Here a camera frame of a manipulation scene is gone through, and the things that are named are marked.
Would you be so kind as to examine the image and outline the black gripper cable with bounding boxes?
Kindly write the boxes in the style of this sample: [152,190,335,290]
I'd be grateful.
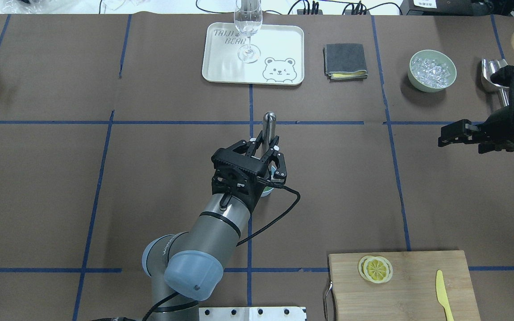
[235,181,301,247]

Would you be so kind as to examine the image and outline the yellow plastic knife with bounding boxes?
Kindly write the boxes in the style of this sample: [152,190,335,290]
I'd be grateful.
[435,270,454,321]

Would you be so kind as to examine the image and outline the clear wine glass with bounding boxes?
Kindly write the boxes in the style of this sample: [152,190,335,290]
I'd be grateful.
[234,0,263,64]

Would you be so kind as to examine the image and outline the wooden cutting board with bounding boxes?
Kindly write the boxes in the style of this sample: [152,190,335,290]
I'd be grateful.
[328,250,480,321]

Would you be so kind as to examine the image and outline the green bowl of ice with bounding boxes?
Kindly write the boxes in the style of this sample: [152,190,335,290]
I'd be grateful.
[407,49,457,93]

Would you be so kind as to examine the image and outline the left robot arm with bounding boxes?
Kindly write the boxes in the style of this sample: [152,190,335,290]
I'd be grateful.
[141,135,287,321]

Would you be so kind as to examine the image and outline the steel muddler black tip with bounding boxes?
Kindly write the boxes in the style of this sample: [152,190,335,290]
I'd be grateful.
[261,111,277,155]

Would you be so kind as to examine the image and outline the light blue plastic cup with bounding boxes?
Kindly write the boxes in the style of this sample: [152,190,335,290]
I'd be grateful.
[261,165,277,198]

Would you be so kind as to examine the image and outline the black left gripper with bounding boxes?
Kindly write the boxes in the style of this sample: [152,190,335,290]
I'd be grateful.
[211,140,288,213]

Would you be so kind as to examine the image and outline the steel ice scoop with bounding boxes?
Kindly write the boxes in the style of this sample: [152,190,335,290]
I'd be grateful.
[480,58,510,108]

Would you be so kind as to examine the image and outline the cream bear tray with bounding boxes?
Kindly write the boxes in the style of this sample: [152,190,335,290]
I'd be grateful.
[202,22,305,86]

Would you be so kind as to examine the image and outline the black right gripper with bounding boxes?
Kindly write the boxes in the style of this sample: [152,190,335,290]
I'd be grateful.
[438,107,514,154]

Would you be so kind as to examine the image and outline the grey folded cloth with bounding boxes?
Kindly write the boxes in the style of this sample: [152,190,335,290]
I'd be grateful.
[323,43,368,81]

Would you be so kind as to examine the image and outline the lemon slices on board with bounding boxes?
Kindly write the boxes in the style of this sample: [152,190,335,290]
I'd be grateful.
[357,255,394,284]

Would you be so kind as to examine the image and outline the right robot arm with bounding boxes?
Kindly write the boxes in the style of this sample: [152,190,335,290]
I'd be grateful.
[437,102,514,154]

